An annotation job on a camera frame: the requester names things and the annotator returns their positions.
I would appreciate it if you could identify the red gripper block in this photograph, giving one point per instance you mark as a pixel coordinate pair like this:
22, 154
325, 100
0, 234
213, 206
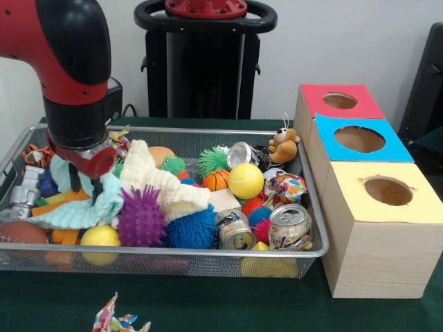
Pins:
86, 159

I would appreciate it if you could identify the mint green knitted cloth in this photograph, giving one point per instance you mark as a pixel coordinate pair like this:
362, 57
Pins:
76, 213

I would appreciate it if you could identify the colourful polka dot cloth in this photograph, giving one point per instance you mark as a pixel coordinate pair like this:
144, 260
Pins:
121, 138

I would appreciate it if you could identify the purple spiky ball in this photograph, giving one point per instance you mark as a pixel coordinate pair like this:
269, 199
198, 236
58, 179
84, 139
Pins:
140, 220

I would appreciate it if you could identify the cream knitted cloth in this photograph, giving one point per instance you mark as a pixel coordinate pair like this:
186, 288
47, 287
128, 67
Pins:
163, 183

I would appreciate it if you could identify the colourful patchwork cloth scrap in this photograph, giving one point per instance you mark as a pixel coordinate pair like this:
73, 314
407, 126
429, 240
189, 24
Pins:
121, 320

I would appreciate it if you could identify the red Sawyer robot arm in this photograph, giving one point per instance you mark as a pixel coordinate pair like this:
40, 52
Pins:
62, 62

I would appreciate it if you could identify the clear mesh bin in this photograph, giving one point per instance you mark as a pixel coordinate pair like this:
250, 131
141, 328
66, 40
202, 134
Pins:
173, 265

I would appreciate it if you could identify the wooden box with three holes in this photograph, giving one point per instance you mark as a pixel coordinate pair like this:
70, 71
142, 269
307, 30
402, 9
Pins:
381, 256

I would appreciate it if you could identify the orange plastic building block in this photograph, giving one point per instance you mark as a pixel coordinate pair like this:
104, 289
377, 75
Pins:
54, 205

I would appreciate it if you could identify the plain yellow ball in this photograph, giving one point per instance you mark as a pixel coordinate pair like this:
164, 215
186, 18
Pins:
100, 238

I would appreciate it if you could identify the small brown football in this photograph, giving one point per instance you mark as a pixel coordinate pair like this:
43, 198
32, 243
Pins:
21, 232

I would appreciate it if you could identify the small orange basketball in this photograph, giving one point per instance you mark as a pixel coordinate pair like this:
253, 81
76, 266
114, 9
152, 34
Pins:
216, 181

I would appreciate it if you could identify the yellow tennis ball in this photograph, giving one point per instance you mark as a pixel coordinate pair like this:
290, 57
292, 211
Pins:
246, 181

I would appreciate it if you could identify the dark green table cloth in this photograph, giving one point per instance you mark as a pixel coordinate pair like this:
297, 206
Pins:
208, 304

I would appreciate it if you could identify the silver drink can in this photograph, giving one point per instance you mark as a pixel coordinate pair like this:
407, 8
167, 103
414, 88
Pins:
289, 227

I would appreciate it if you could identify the black office chair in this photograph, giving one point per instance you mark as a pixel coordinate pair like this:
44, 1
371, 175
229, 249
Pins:
426, 90

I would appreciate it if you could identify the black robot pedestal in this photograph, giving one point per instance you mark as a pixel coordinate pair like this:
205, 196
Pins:
201, 76

